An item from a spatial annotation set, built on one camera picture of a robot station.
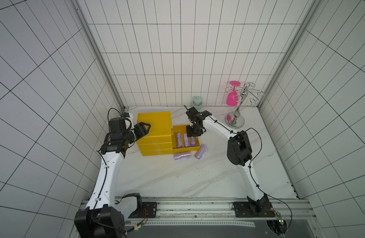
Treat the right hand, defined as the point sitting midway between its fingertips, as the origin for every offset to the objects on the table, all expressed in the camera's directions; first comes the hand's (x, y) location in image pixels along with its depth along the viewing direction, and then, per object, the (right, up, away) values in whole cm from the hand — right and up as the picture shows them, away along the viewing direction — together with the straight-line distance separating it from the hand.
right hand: (191, 131), depth 99 cm
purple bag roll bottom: (+1, -7, -4) cm, 8 cm away
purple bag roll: (-4, -6, -1) cm, 7 cm away
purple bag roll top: (-8, -7, -3) cm, 11 cm away
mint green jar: (+6, +21, +15) cm, 27 cm away
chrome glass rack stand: (+35, +7, +11) cm, 38 cm away
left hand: (-25, +3, -21) cm, 33 cm away
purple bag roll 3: (-6, -14, -9) cm, 18 cm away
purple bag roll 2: (+7, -11, -6) cm, 14 cm away
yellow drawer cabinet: (-19, -3, -21) cm, 28 cm away
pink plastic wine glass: (+28, +23, +1) cm, 36 cm away
